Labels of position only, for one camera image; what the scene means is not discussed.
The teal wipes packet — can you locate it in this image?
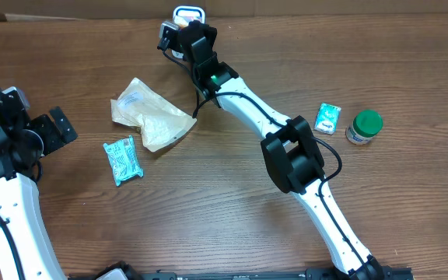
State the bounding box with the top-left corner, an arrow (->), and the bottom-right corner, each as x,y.
103,135 -> 144,187

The beige snack bag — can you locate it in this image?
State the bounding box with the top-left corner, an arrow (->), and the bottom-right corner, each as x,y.
110,78 -> 196,152

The teal tissue pack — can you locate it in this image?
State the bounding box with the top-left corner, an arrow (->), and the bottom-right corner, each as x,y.
314,103 -> 341,135

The green lid jar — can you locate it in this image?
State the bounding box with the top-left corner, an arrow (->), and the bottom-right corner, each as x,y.
345,110 -> 383,145

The orange small packet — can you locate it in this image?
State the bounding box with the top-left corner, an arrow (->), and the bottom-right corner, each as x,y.
173,11 -> 204,28

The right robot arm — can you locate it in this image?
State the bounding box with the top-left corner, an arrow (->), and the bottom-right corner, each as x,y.
171,21 -> 385,279

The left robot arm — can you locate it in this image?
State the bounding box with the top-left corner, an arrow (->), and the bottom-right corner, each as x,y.
0,87 -> 78,279

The white barcode scanner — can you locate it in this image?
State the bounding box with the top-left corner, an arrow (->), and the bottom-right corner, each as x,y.
171,5 -> 206,59

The cardboard backboard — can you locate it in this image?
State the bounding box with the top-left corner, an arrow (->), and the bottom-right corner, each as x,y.
0,0 -> 448,21

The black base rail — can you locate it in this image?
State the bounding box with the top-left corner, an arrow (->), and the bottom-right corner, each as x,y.
68,261 -> 415,280

